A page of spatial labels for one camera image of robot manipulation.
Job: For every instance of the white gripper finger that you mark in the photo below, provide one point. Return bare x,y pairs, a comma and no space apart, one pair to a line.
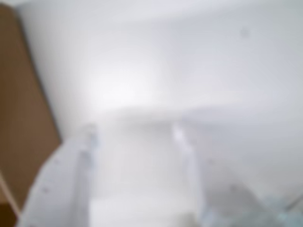
59,189
222,203

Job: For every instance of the brown cardboard box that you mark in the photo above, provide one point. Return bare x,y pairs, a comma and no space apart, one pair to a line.
21,106

